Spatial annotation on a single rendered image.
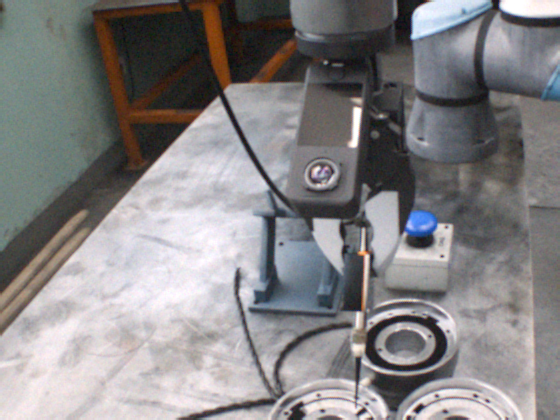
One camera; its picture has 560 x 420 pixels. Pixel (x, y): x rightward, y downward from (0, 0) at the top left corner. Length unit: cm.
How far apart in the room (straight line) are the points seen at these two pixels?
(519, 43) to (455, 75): 11
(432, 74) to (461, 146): 12
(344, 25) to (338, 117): 6
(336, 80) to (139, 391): 37
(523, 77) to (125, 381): 62
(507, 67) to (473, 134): 13
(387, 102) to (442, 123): 47
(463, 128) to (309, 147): 55
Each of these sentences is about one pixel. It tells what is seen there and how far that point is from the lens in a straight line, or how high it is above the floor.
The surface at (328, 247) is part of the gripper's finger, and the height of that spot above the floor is 96.
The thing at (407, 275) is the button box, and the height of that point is 82.
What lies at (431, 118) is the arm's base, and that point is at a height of 86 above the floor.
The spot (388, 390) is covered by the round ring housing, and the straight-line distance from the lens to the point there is 58.
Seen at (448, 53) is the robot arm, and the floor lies 97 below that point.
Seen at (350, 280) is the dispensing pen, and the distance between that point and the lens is 51.
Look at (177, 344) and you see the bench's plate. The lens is 69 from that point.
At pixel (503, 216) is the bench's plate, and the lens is 84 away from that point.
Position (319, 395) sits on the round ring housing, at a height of 83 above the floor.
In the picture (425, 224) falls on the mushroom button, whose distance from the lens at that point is 68.
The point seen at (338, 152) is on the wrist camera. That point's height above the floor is 107.
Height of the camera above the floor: 125
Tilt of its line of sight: 32 degrees down
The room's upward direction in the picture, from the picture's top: 9 degrees counter-clockwise
